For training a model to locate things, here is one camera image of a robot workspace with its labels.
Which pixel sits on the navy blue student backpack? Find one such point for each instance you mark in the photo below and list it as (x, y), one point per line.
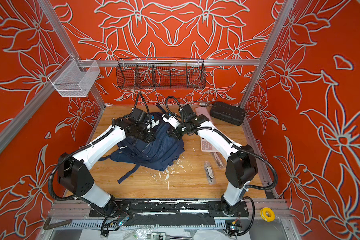
(156, 155)

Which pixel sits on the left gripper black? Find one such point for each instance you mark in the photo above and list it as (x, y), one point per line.
(151, 136)

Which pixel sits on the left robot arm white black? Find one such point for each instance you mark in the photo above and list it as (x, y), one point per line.
(71, 177)

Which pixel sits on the small silver metal cylinder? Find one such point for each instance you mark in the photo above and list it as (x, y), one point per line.
(204, 104)

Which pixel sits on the yellow tape roll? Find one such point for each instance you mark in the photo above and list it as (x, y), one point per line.
(267, 214)

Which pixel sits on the white wire mesh basket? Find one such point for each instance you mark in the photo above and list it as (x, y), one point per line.
(74, 78)

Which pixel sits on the pink calculator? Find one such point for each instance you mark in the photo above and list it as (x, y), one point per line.
(207, 146)

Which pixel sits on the clear plastic pen box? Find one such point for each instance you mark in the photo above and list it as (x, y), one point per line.
(209, 173)

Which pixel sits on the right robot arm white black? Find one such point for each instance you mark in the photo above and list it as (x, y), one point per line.
(241, 165)

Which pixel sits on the black wire wall basket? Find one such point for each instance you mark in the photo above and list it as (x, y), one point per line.
(161, 74)

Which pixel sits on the black hard case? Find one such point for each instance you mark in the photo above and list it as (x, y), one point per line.
(228, 113)

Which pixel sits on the dark metal hex key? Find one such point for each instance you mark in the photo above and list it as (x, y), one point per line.
(48, 225)

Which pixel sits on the pink pencil case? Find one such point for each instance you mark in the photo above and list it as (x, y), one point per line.
(202, 111)

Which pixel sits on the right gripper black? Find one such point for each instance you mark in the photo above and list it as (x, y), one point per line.
(174, 133)

